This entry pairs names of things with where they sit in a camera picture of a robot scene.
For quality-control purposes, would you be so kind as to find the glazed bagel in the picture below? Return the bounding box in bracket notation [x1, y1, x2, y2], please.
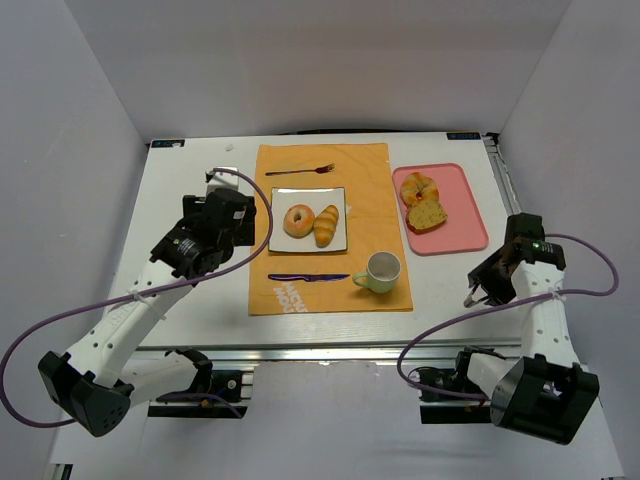
[283, 204, 315, 238]

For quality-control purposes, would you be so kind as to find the striped bread roll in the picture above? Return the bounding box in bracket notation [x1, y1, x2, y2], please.
[313, 205, 339, 248]

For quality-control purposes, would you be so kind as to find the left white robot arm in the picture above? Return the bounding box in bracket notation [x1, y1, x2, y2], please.
[38, 188, 256, 437]

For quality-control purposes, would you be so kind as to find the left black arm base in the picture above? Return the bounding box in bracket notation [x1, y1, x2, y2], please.
[148, 348, 248, 419]

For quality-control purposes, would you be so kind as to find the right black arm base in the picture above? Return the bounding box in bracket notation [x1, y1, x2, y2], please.
[408, 366, 491, 425]

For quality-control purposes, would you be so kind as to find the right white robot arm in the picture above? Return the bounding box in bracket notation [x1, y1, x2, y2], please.
[453, 213, 599, 445]

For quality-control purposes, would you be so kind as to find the seeded bread slice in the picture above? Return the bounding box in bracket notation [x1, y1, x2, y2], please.
[405, 200, 448, 234]

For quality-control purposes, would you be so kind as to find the pink tray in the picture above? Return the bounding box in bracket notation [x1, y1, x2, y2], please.
[392, 163, 489, 256]

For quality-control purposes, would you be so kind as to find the white square plate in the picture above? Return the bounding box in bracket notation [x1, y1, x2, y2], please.
[269, 187, 348, 254]

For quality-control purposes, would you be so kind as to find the pale green mug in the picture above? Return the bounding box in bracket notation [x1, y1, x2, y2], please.
[352, 251, 402, 294]

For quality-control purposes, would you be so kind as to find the dark blue knife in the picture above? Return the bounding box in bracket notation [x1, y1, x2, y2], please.
[267, 274, 350, 283]

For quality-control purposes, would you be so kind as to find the left blue table label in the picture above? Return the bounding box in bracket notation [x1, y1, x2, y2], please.
[150, 139, 185, 149]

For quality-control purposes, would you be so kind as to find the blue table label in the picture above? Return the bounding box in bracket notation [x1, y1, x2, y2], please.
[446, 132, 482, 141]
[150, 139, 185, 149]

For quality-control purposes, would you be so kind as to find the metal fork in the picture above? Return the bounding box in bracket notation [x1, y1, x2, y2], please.
[265, 163, 336, 176]

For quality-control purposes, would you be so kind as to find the croissant with red jam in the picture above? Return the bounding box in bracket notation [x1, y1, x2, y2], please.
[400, 172, 439, 208]

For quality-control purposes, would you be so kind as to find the right blue table label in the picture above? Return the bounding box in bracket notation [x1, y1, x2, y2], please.
[446, 132, 482, 141]

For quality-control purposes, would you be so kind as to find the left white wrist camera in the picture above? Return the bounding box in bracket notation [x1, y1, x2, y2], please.
[205, 167, 239, 196]

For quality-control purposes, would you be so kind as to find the aluminium table frame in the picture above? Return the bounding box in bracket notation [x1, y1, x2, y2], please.
[113, 133, 517, 359]

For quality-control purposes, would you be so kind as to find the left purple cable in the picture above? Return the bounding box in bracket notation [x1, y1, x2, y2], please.
[0, 168, 275, 430]

